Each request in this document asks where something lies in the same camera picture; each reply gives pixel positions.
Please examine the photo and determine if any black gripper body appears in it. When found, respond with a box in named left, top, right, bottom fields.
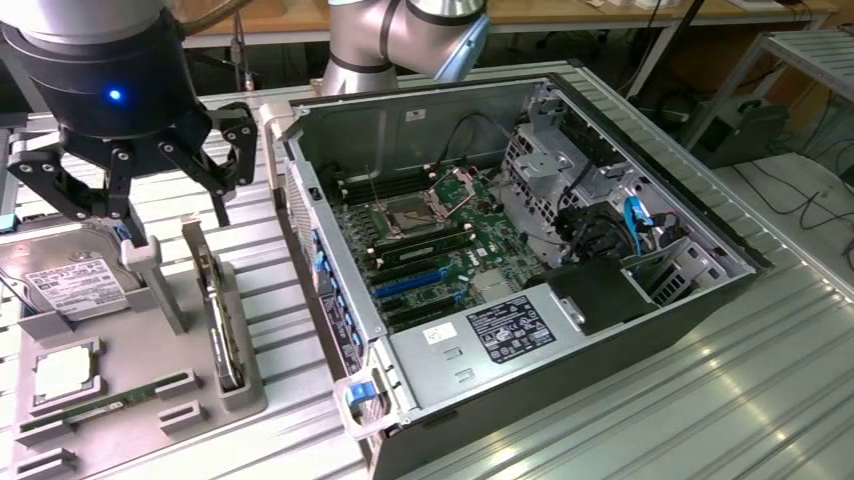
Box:
left=0, top=12, right=215, bottom=177

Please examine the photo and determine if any graphics card with metal bracket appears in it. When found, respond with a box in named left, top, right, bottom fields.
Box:
left=179, top=213, right=252, bottom=394

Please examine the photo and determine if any open black PC case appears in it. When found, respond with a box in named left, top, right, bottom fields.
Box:
left=259, top=72, right=775, bottom=480

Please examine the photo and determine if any thin metal locking lever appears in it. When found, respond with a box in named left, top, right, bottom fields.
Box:
left=368, top=164, right=387, bottom=209

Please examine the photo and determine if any silver hard disk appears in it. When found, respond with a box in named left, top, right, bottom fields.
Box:
left=0, top=222, right=152, bottom=321

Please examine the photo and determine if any black RAM slot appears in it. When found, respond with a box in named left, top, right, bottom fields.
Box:
left=364, top=227, right=463, bottom=250
left=367, top=233, right=467, bottom=257
left=339, top=180, right=436, bottom=206

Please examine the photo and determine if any CPU socket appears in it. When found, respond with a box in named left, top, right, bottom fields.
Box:
left=383, top=192, right=462, bottom=236

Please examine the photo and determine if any installed RAM stick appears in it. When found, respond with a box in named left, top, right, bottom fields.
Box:
left=372, top=238, right=468, bottom=267

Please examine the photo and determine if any black expansion slot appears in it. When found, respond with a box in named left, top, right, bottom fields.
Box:
left=380, top=294, right=459, bottom=317
left=368, top=257, right=446, bottom=281
left=390, top=307, right=468, bottom=331

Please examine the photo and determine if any blue expansion slot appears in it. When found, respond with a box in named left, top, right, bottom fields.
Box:
left=371, top=268, right=450, bottom=300

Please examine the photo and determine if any silver CPU chip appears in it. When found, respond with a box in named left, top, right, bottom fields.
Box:
left=32, top=344, right=95, bottom=401

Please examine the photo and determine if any green motherboard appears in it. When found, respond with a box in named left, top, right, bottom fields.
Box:
left=330, top=164, right=555, bottom=334

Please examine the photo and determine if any tall metal disk bay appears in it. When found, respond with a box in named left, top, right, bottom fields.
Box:
left=499, top=122, right=606, bottom=221

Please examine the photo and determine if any silver chipset heatsink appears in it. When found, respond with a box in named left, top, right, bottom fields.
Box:
left=471, top=273, right=519, bottom=297

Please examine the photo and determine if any green loose RAM stick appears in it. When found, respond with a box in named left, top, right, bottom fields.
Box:
left=17, top=382, right=166, bottom=434

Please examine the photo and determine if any grey parts rack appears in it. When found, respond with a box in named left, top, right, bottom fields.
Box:
left=0, top=219, right=272, bottom=480

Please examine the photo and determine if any grey power supply unit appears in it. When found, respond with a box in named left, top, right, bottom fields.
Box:
left=386, top=293, right=589, bottom=409

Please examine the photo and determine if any wooden desk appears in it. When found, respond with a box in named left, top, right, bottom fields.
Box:
left=179, top=0, right=839, bottom=49

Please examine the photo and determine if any black plastic fan shroud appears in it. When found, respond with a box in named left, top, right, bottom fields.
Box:
left=523, top=259, right=659, bottom=337

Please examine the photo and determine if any slanted metal disk bay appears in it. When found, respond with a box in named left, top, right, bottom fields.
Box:
left=619, top=237, right=729, bottom=307

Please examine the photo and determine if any black box device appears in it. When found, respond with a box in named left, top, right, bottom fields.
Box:
left=693, top=98, right=790, bottom=169

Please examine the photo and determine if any grey metal shelf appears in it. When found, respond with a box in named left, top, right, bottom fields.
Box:
left=730, top=29, right=854, bottom=151

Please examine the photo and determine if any beige hose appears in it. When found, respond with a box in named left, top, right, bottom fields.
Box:
left=179, top=0, right=252, bottom=34

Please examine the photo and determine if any long black wire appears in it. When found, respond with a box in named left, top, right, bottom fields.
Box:
left=444, top=112, right=519, bottom=169

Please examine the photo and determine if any black wire bundle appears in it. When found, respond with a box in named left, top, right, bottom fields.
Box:
left=553, top=202, right=633, bottom=264

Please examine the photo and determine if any blue SATA wire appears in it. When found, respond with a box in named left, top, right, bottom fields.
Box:
left=621, top=195, right=646, bottom=259

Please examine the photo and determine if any black floor cable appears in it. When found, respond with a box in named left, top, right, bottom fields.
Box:
left=733, top=164, right=854, bottom=231

